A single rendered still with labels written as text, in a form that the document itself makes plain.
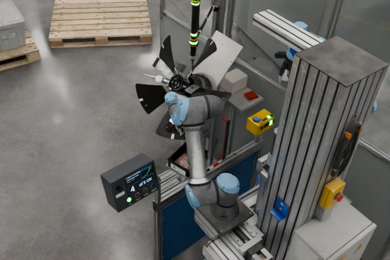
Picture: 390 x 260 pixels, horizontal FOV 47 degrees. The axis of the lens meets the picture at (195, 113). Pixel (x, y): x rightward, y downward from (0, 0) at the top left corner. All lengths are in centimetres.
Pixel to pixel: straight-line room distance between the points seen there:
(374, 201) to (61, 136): 275
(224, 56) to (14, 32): 289
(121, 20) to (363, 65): 435
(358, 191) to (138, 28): 339
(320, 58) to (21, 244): 267
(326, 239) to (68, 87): 346
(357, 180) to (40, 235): 233
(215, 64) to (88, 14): 314
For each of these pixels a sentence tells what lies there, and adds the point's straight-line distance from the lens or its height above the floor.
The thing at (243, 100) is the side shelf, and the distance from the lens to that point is 336.
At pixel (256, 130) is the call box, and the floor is 103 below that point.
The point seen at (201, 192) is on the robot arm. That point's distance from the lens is 218.
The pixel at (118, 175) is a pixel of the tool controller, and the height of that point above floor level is 125.
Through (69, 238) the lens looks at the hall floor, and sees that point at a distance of 362.
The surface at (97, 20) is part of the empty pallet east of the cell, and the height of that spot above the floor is 14.
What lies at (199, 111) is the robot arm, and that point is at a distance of 209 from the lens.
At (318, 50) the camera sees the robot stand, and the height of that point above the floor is 203.
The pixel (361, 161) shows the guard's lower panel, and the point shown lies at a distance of 312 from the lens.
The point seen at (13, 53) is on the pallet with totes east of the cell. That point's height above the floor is 15.
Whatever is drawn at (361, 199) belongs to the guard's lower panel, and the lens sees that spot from 330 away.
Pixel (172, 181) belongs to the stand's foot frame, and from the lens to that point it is 377.
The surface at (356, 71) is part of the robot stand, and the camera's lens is 172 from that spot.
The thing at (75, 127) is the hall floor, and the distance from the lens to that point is 444.
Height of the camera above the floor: 294
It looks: 41 degrees down
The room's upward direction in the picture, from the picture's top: 3 degrees clockwise
